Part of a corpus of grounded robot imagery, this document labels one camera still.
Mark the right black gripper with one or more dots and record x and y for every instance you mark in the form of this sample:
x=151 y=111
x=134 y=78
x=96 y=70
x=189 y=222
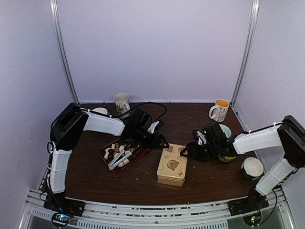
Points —
x=193 y=151

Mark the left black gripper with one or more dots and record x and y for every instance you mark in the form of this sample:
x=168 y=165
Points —
x=155 y=143

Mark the bear print tin lid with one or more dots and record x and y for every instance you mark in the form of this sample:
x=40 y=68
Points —
x=171 y=164

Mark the white handled metal tongs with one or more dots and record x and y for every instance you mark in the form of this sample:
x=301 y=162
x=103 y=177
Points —
x=119 y=158

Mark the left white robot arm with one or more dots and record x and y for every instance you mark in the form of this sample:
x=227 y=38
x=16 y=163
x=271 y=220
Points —
x=68 y=127

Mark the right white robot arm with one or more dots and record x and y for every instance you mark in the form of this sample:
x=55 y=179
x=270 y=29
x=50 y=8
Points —
x=213 y=139

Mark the dark red chocolate tray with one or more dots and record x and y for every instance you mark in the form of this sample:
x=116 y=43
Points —
x=108 y=152

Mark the beige tin box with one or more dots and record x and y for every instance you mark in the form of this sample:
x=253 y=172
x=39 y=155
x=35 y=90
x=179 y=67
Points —
x=171 y=181

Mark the lime green bowl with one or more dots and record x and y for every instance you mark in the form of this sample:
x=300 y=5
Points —
x=225 y=158

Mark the light blue bowl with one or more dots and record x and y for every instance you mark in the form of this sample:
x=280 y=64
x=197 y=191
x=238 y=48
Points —
x=227 y=131

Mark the orange inside white mug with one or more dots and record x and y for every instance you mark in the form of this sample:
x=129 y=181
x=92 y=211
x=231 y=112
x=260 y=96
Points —
x=219 y=111

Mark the patterned white mug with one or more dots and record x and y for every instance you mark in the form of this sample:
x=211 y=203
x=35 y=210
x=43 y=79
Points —
x=122 y=102

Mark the dark blue white bowl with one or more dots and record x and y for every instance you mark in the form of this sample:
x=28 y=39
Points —
x=252 y=168

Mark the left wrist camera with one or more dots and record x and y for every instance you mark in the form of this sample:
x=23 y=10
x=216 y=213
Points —
x=155 y=126

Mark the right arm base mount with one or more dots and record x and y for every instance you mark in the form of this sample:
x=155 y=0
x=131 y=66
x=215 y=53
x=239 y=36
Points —
x=249 y=210

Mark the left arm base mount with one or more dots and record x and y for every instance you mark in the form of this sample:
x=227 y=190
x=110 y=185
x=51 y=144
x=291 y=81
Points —
x=65 y=212

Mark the right aluminium frame post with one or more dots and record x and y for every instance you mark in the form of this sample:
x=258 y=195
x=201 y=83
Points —
x=247 y=49

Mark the aluminium frame post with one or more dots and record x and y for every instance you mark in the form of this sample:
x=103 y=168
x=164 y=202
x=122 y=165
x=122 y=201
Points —
x=63 y=55
x=247 y=49

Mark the left aluminium frame post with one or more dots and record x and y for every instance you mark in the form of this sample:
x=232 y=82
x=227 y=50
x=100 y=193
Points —
x=63 y=55

